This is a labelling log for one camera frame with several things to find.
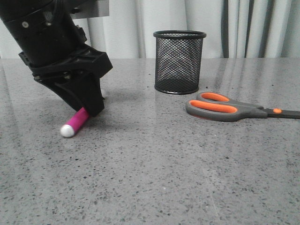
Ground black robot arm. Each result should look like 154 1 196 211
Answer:
0 0 112 116

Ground grey curtain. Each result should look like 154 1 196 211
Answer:
0 0 300 59

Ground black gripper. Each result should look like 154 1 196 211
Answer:
19 44 113 117

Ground grey orange scissors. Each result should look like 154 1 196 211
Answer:
185 92 300 122

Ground pink marker pen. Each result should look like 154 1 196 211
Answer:
60 107 90 138

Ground black mesh pen cup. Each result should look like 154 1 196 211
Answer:
153 30 207 94

